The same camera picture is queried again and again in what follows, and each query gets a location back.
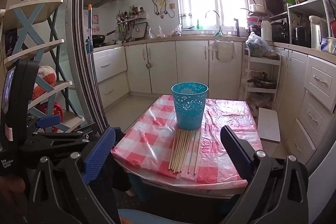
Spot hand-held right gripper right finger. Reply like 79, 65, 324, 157
220, 125, 310, 224

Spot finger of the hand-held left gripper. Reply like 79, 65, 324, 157
19, 130, 99, 163
27, 114, 62, 133

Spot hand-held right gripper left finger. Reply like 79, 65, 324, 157
28, 127, 120, 224

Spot bunch of wooden chopsticks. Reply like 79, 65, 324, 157
168, 128, 202, 175

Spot teal perforated plastic basket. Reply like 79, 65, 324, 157
171, 82, 209, 131

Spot red floral cloth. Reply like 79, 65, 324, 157
37, 102, 64, 133

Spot pink checked plastic tablecloth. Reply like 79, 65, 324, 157
111, 94, 264, 186

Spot white speckled board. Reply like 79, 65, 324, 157
257, 107, 281, 143

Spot red white plush item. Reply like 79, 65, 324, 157
32, 65, 57, 101

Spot dark picture card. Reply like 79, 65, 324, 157
4, 28, 18, 57

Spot dark lidded pot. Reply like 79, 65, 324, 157
247, 77, 278, 89

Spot white rolling cart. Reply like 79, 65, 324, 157
242, 48, 283, 115

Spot white and blue shelf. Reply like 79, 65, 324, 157
4, 0, 86, 133

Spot cream base cabinets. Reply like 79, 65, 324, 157
92, 39, 336, 159

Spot white hanging bag holder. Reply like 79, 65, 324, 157
208, 39, 235, 62

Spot plastic bag of vegetables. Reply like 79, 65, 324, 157
245, 31, 274, 58

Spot white thermos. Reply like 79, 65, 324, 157
260, 18, 273, 42

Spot black tap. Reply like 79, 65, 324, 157
233, 18, 241, 37

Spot stack of bowls and pots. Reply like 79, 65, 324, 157
246, 3, 264, 31

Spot black pot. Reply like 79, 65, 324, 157
292, 26, 309, 46

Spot chrome gooseneck faucet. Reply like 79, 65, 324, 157
205, 10, 221, 34

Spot blue box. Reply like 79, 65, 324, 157
320, 37, 336, 54

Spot white electric kettle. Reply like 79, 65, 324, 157
308, 15, 329, 50

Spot white appliance shelf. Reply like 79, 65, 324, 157
287, 0, 336, 52

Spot black wok with handle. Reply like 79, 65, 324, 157
92, 30, 116, 45

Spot pink wall stickers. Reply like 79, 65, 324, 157
85, 13, 100, 33

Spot wall utensil rack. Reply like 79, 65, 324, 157
115, 5, 146, 43

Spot water heater hoses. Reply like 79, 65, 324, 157
153, 0, 175, 19

